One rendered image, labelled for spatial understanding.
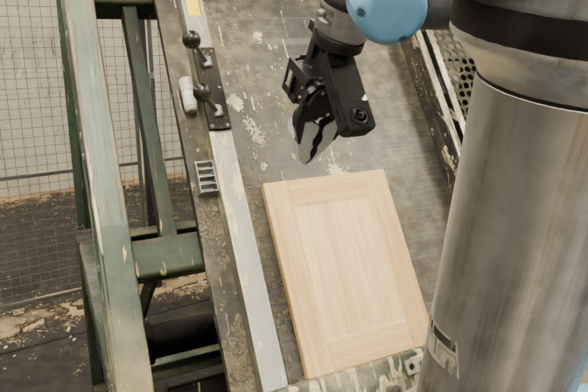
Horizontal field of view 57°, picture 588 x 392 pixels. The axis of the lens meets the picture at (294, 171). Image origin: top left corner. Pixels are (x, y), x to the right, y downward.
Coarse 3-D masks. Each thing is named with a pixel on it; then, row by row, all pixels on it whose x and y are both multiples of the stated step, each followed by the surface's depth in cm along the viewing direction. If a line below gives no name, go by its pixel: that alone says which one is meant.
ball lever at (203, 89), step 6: (198, 84) 104; (204, 84) 104; (192, 90) 105; (198, 90) 103; (204, 90) 103; (210, 90) 104; (198, 96) 103; (204, 96) 103; (210, 96) 104; (210, 102) 109; (216, 108) 113; (216, 114) 114; (222, 114) 114
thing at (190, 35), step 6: (192, 30) 108; (186, 36) 107; (192, 36) 107; (198, 36) 107; (186, 42) 107; (192, 42) 107; (198, 42) 108; (192, 48) 108; (198, 48) 111; (204, 60) 116; (210, 60) 118; (204, 66) 117; (210, 66) 118
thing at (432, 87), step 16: (416, 32) 142; (432, 32) 144; (416, 48) 142; (432, 48) 142; (416, 64) 143; (432, 64) 140; (416, 80) 143; (432, 80) 138; (448, 80) 140; (432, 96) 138; (448, 96) 139; (432, 112) 139; (448, 112) 136; (432, 128) 140; (448, 128) 134; (464, 128) 136; (448, 144) 135; (448, 160) 135; (448, 176) 136
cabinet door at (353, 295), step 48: (288, 192) 118; (336, 192) 122; (384, 192) 127; (288, 240) 114; (336, 240) 118; (384, 240) 122; (288, 288) 110; (336, 288) 114; (384, 288) 118; (336, 336) 110; (384, 336) 114
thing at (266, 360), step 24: (192, 24) 122; (192, 72) 120; (216, 144) 113; (216, 168) 111; (240, 192) 111; (240, 216) 109; (240, 240) 108; (240, 264) 106; (240, 288) 105; (264, 288) 106; (264, 312) 104; (264, 336) 102; (264, 360) 101; (264, 384) 99
